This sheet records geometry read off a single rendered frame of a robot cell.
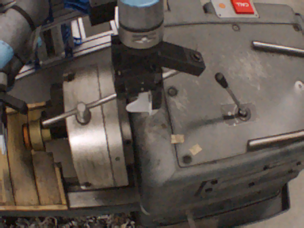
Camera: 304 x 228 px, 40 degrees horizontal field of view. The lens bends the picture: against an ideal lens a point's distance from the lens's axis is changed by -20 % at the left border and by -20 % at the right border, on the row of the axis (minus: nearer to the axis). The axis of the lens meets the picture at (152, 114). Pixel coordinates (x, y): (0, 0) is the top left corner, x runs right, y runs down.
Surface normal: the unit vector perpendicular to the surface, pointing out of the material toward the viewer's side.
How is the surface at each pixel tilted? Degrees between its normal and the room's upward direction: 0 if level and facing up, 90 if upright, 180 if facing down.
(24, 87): 0
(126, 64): 75
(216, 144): 0
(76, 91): 13
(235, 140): 0
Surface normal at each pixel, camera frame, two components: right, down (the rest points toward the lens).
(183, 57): 0.48, -0.58
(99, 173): 0.17, 0.65
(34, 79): 0.04, -0.37
